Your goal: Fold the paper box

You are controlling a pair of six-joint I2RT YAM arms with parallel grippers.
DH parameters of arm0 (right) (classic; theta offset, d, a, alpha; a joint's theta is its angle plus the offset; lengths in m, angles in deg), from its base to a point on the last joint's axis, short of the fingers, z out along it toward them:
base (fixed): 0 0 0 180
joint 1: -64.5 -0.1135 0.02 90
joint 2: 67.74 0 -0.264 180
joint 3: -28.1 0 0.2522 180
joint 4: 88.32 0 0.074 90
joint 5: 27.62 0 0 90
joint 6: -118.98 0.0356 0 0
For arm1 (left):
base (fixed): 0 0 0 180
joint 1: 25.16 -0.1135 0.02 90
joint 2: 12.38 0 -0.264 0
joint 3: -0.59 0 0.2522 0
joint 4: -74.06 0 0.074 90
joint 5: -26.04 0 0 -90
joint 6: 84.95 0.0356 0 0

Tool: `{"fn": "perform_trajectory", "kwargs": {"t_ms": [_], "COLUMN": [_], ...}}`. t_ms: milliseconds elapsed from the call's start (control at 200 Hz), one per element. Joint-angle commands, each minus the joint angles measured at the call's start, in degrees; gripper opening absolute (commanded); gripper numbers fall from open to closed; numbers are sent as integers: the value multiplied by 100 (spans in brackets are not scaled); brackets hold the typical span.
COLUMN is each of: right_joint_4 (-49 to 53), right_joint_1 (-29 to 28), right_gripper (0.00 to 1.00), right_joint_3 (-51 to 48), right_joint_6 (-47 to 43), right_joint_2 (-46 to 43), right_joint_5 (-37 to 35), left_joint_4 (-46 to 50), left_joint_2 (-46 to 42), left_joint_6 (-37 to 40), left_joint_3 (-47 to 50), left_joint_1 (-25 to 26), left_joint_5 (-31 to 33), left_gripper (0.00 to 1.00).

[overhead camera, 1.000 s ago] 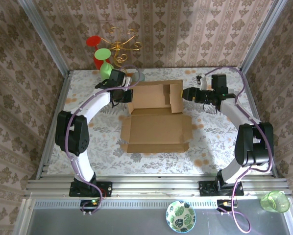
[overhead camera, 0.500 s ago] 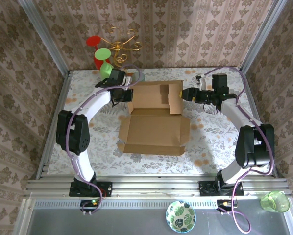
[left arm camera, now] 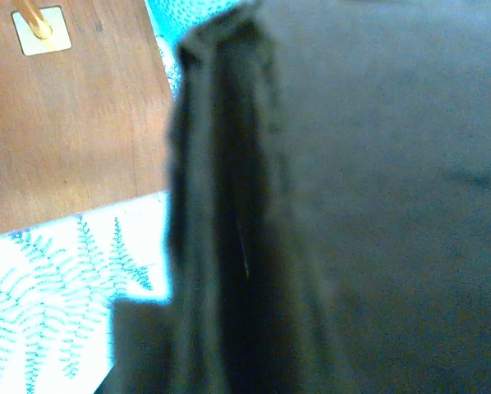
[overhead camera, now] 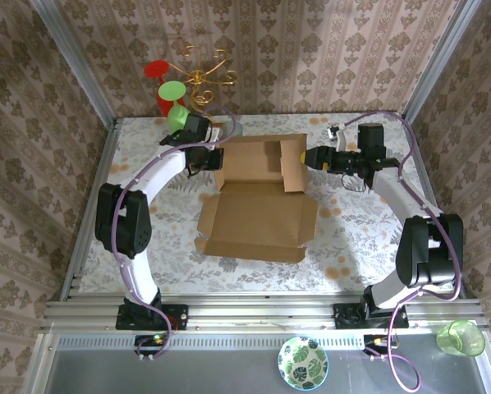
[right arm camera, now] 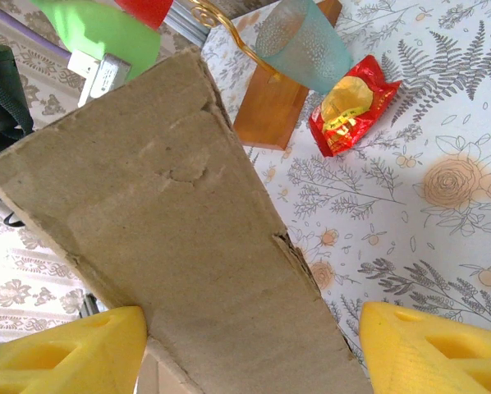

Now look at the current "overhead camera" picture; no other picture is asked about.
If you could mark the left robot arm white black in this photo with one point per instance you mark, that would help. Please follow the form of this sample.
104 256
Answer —
140 279

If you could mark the red plastic wine glass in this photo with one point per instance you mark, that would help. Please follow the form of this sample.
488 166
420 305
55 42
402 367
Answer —
155 69

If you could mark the aluminium frame post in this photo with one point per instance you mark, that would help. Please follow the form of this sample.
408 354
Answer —
73 61
438 61

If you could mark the grey metal shelf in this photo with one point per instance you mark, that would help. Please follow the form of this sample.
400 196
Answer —
208 373

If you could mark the floral tablecloth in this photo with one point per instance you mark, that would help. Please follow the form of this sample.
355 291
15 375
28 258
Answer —
270 279

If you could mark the translucent grey plastic cup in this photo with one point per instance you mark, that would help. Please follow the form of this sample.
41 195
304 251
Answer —
237 129

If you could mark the leaf pattern bowl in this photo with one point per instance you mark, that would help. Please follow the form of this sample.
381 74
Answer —
303 363

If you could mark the green transparent plastic cup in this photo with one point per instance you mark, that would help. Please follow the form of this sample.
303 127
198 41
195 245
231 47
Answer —
461 337

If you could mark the small black connector box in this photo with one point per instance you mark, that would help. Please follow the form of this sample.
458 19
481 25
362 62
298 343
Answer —
373 341
145 340

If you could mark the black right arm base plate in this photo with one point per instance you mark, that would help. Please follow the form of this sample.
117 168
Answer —
344 316

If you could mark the aluminium frame side rail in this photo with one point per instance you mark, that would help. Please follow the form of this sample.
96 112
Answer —
424 172
87 213

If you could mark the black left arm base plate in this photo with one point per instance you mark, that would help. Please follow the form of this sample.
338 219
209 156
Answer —
180 317

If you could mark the aluminium frame cross rail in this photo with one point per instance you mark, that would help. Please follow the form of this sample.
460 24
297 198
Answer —
249 314

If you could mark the brown cardboard paper box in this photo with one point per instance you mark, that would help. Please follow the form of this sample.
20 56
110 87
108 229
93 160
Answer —
258 221

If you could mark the green plastic wine glass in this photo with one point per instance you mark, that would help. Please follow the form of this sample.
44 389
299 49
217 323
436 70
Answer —
172 90

